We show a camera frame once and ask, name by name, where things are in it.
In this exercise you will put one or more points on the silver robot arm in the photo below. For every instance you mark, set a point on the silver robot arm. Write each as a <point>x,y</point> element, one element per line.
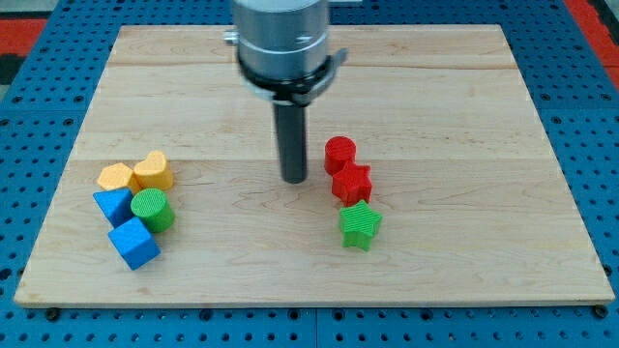
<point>282,50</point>

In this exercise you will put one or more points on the red cylinder block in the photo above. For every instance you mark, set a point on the red cylinder block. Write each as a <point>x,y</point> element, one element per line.
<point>338,151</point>

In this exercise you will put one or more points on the yellow hexagon block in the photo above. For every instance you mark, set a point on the yellow hexagon block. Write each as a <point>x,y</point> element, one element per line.
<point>118,176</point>

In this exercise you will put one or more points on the red star block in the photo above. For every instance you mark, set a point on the red star block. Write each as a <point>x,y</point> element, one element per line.
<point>352,184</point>

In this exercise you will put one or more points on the wooden board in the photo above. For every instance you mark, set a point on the wooden board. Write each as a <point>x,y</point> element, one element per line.
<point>475,208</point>

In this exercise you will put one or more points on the yellow heart block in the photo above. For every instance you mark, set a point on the yellow heart block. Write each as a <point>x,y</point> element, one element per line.
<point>154,172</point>

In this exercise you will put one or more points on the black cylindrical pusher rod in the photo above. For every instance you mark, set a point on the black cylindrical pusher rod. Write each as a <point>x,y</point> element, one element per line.
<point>290,124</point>

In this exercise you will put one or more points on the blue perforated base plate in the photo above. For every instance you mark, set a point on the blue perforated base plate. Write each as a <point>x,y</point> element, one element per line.
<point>47,101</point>

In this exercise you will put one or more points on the blue cube block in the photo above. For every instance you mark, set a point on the blue cube block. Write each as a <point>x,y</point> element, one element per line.
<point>134,243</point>

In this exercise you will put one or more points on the green star block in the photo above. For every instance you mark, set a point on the green star block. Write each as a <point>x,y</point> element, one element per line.
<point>358,225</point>

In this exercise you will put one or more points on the green cylinder block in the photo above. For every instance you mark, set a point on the green cylinder block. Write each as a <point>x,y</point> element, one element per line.
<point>151,206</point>

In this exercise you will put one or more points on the blue triangle block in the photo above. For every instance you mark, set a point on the blue triangle block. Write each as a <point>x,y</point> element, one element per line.
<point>115,205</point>

